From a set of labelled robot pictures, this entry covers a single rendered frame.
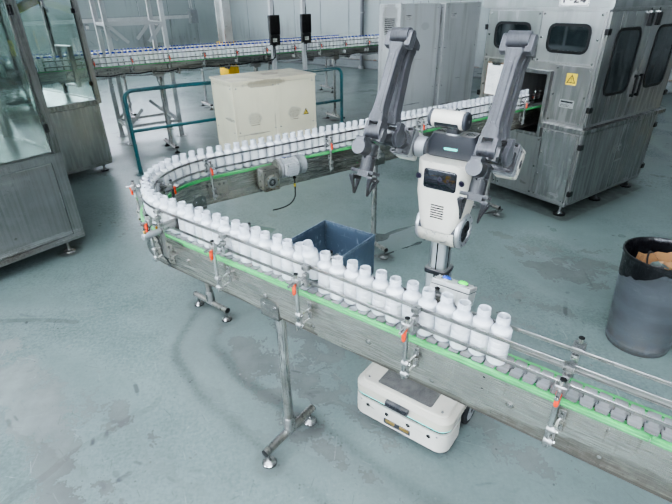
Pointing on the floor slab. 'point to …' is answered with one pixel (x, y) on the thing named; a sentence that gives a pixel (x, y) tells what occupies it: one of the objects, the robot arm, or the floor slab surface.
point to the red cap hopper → (119, 77)
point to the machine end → (585, 91)
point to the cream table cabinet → (263, 104)
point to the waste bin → (642, 302)
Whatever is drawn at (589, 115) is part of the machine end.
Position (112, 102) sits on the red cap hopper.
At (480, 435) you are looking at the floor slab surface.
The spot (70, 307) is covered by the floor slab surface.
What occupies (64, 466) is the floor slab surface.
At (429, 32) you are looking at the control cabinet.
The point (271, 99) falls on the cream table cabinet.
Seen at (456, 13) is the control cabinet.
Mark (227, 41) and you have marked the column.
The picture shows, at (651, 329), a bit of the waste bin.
